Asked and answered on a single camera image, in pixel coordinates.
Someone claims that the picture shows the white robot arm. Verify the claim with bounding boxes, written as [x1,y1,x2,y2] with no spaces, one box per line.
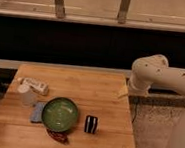
[118,54,185,148]

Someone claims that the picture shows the blue sponge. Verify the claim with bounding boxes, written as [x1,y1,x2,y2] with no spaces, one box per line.
[30,102,44,123]

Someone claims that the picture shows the green bowl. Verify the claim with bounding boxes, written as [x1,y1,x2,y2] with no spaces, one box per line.
[41,97,79,132]

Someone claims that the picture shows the red snack wrapper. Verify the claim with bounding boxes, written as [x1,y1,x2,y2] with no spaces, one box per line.
[46,129,68,144]

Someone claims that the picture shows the right metal post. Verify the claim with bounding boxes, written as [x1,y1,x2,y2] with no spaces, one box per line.
[117,0,131,24]

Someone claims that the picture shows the white ceramic cup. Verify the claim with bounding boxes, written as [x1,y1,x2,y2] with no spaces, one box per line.
[17,84,37,107]

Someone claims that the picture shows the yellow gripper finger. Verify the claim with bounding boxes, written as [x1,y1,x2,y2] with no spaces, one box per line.
[118,85,128,99]

